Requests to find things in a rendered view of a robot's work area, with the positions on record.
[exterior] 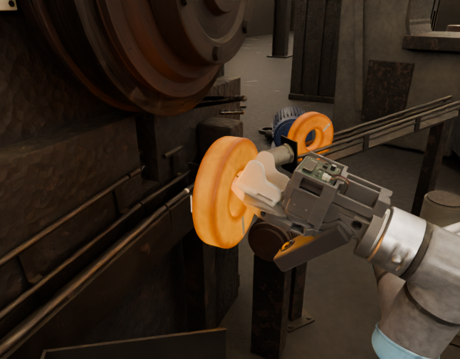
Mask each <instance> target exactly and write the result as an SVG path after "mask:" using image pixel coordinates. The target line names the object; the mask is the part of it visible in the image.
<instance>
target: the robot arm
mask: <svg viewBox="0 0 460 359"><path fill-rule="evenodd" d="M317 158H320V159H322V160H325V161H326V162H322V161H320V160H317ZM328 162H329V163H331V164H332V165H330V164H329V163H328ZM347 168H348V167H347V166H345V165H342V164H340V163H338V162H335V161H333V160H330V159H328V158H326V157H323V156H321V155H319V154H316V153H314V152H311V151H310V154H309V156H306V157H305V158H304V159H303V161H302V162H301V163H300V164H299V166H297V168H296V169H295V170H294V171H293V175H292V177H291V179H289V178H288V177H287V176H286V175H284V174H282V173H280V172H278V171H277V170H276V167H275V162H274V157H273V155H272V154H271V153H269V152H267V151H263V152H260V153H258V155H257V156H256V158H255V160H251V161H250V162H249V163H248V164H247V166H246V167H245V168H244V170H243V171H240V172H239V173H238V174H237V175H236V177H235V178H234V181H233V184H232V186H231V189H232V190H233V192H234V193H235V194H236V196H237V197H238V198H239V199H240V200H242V201H243V203H244V205H246V206H247V207H248V208H249V209H250V210H251V211H252V212H253V213H254V214H256V215H257V216H258V217H260V218H261V219H262V220H264V221H266V222H268V223H270V224H272V225H275V226H277V227H280V228H282V229H285V230H286V231H291V232H293V233H295V234H300V236H297V237H296V238H294V239H291V240H288V241H286V242H284V243H283V244H282V246H281V248H280V250H279V251H278V253H277V254H276V255H275V257H274V258H273V260H274V262H275V263H276V265H277V266H278V267H279V269H280V270H281V271H287V270H289V269H292V268H294V267H296V266H299V265H301V264H303V263H305V262H307V261H310V260H311V259H314V258H316V257H318V256H321V255H323V254H325V253H328V252H329V251H332V250H334V249H336V248H338V247H340V246H343V245H345V244H348V243H349V242H350V240H351V238H354V239H356V240H357V242H356V245H355V248H354V251H353V254H356V255H358V256H360V257H362V258H365V257H366V259H367V262H369V263H371V264H372V267H373V270H374V272H375V278H376V282H377V292H378V296H379V300H380V308H381V312H382V317H381V320H380V321H379V322H377V324H376V326H375V327H376V329H375V330H374V332H373V334H372V346H373V348H374V350H375V352H376V354H377V356H378V357H379V358H380V359H440V355H441V353H442V352H443V351H444V349H445V348H446V347H447V346H448V344H450V342H451V341H452V339H453V338H454V337H455V335H456V334H457V333H458V332H459V331H460V222H457V223H455V224H451V225H449V226H446V227H439V226H437V225H435V224H432V223H430V222H427V221H426V220H425V219H422V218H420V217H417V216H415V215H413V214H410V213H408V212H406V211H403V210H401V209H398V208H396V207H390V208H389V209H388V207H389V206H390V197H391V196H392V191H390V190H388V189H385V188H384V187H381V186H378V185H376V184H373V183H371V182H368V181H367V180H365V179H362V178H359V177H357V176H354V175H352V174H350V173H348V172H346V171H347ZM283 199H284V201H283V203H282V204H278V203H277V202H279V201H280V200H283Z"/></svg>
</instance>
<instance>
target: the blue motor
mask: <svg viewBox="0 0 460 359"><path fill-rule="evenodd" d="M304 113H305V111H304V110H303V111H302V110H301V108H300V109H298V106H297V108H295V107H294V106H293V107H291V106H290V107H287V106H286V108H283V109H282V110H279V112H276V114H277V115H274V118H273V121H272V135H273V140H272V143H271V149H273V148H275V147H279V146H281V135H283V136H285V137H288V132H289V130H290V128H291V126H292V124H293V123H294V122H295V121H296V119H297V118H299V117H300V116H301V115H302V114H304ZM312 132H313V131H310V132H309V133H308V134H307V136H306V139H305V142H307V141H310V140H312Z"/></svg>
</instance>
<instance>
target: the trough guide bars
mask: <svg viewBox="0 0 460 359"><path fill-rule="evenodd" d="M450 98H452V95H449V96H446V97H443V98H440V99H437V100H433V101H431V102H428V103H425V104H422V105H418V106H415V107H413V108H409V109H406V110H403V111H400V112H398V113H393V114H391V115H387V116H384V117H382V118H378V119H376V120H372V121H369V122H366V123H363V124H360V125H356V126H354V127H351V128H348V129H344V130H341V131H338V132H334V133H333V137H335V136H337V135H341V134H343V133H347V134H346V135H343V136H340V137H337V138H334V139H333V141H332V144H329V145H326V146H323V147H319V148H317V149H314V150H311V152H314V153H317V152H321V151H323V150H327V149H330V148H332V147H335V146H338V145H341V144H344V143H349V144H346V145H343V146H341V147H337V148H335V149H332V150H328V151H326V152H323V153H320V154H319V155H321V156H323V157H324V156H326V155H330V154H332V153H334V152H338V151H341V150H344V149H346V148H349V147H352V146H355V145H358V144H360V143H363V146H362V149H363V152H365V151H368V149H369V140H372V139H375V138H377V137H381V136H383V135H386V134H389V133H391V132H395V131H397V130H401V129H403V128H407V127H409V126H411V125H414V133H416V132H419V126H420V122H423V121H425V120H429V119H432V118H435V117H437V116H440V115H443V114H446V113H449V112H451V111H454V110H458V109H459V113H458V115H459V117H460V105H458V104H460V100H459V101H456V102H454V103H451V100H448V101H447V99H450ZM441 101H442V103H440V104H437V105H433V106H431V107H428V108H424V109H421V110H418V111H415V112H413V113H409V114H406V115H403V114H404V113H408V112H411V111H413V110H417V109H420V108H423V107H426V106H428V105H432V104H435V103H438V102H441ZM449 103H450V104H449ZM447 104H448V105H447ZM454 105H458V106H456V107H454V108H450V109H448V110H445V109H446V108H449V107H451V106H454ZM440 106H441V107H440ZM438 107H439V108H438ZM434 108H435V109H434ZM432 109H433V110H432ZM437 111H441V112H439V113H436V114H433V115H430V116H427V117H425V118H421V117H423V116H425V115H428V114H431V113H435V112H437ZM395 116H398V118H394V119H391V120H388V121H385V122H383V123H379V124H376V125H373V126H370V127H368V128H364V129H361V130H358V131H355V132H353V130H356V129H359V128H363V127H365V126H368V125H371V124H374V123H378V122H380V121H383V120H386V119H389V118H393V117H395ZM411 116H412V117H411ZM409 117H410V118H409ZM405 118H406V119H405ZM414 119H415V121H413V122H410V123H407V124H404V125H402V123H405V122H408V121H410V120H414ZM396 121H397V122H396ZM394 122H395V123H394ZM390 123H391V124H390ZM388 124H389V125H388ZM383 125H384V126H383ZM399 125H400V126H399ZM381 126H382V127H381ZM394 126H399V127H396V128H392V129H390V130H386V131H384V132H380V133H378V134H376V135H372V136H370V135H371V134H373V133H376V132H379V131H381V130H385V129H387V128H391V127H394ZM379 127H380V128H379ZM375 128H376V129H375ZM373 129H374V130H373ZM368 130H369V131H368ZM366 131H367V132H366ZM354 135H355V136H354ZM361 137H363V139H361V140H358V141H355V142H352V141H353V140H356V139H358V138H361ZM346 138H347V139H346ZM314 140H315V139H314ZM314 140H310V141H307V142H305V146H307V145H311V144H312V143H313V142H314ZM339 140H340V141H339ZM337 141H338V142H337ZM333 142H334V143H333ZM350 142H351V143H350ZM309 154H310V151H308V152H305V153H303V154H300V155H298V159H300V158H302V160H300V161H298V165H299V164H300V163H301V162H302V161H303V159H304V158H305V157H306V156H309Z"/></svg>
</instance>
